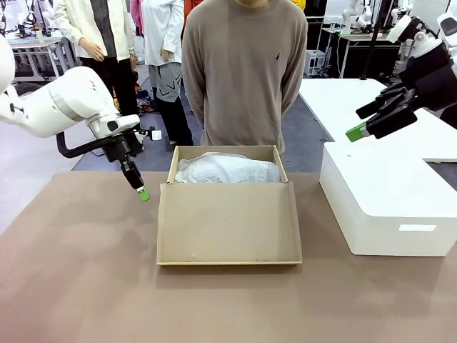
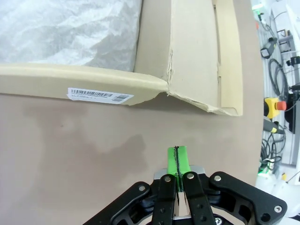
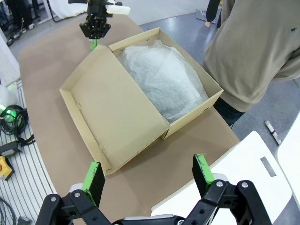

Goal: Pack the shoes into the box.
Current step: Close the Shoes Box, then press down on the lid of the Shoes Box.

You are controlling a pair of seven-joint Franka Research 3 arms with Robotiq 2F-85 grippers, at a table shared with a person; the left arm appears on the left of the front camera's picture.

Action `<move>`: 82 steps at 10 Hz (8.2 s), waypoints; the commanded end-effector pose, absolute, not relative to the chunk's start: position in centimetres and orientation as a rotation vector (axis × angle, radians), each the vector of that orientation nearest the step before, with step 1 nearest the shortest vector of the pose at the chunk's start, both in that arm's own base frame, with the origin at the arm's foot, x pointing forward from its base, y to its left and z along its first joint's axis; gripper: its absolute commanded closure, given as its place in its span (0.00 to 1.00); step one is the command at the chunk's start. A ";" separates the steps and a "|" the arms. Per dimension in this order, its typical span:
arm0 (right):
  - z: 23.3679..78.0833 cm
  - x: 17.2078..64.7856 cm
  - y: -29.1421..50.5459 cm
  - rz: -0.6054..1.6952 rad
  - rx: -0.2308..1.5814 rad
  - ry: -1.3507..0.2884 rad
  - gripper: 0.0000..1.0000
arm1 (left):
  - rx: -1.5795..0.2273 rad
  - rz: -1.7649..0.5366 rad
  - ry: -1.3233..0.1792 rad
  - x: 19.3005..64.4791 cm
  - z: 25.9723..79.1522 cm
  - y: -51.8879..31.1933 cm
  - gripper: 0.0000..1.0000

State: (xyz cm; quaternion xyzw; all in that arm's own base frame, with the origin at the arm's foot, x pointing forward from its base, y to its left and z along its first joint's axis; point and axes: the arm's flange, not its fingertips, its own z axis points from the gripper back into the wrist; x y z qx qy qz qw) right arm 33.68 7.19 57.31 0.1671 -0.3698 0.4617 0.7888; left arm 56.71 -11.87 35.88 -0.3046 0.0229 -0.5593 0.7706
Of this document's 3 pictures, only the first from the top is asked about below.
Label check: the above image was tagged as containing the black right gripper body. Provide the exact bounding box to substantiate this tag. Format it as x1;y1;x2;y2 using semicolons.
398;44;457;111

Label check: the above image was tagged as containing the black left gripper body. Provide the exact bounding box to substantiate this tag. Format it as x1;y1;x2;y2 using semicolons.
101;132;144;171

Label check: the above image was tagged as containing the white tissue wrapping paper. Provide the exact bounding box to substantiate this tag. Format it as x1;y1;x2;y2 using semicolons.
175;151;283;184

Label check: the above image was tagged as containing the brown cardboard shoe box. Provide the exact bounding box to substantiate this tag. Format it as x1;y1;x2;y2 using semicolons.
156;144;303;267

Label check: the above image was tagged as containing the colourful patterned bag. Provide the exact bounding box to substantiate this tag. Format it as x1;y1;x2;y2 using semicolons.
134;69;158;117

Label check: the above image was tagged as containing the black stand pole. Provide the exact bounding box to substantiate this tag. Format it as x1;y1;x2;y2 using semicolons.
359;0;386;81

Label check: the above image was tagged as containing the white foam block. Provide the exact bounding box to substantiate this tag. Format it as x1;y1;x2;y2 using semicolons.
318;141;457;257

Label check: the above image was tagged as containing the white plastic crate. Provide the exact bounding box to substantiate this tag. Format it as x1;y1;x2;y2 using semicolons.
305;49;328;77

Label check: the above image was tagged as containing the grey background work table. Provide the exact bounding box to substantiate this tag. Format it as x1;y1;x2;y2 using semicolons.
6;35;78;81

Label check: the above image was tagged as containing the figure in pink top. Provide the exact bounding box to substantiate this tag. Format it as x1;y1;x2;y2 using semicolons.
130;0;146;36

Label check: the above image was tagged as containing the person in beige sweater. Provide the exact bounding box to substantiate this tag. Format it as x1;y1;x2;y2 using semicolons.
181;0;308;154

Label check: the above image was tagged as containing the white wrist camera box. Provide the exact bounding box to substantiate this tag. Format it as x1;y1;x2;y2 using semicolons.
134;126;162;141

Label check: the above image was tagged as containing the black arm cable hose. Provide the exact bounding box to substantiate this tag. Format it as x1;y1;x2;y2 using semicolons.
56;131;126;159

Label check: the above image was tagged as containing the black frame background table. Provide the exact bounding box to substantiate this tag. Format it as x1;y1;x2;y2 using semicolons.
321;26;404;79

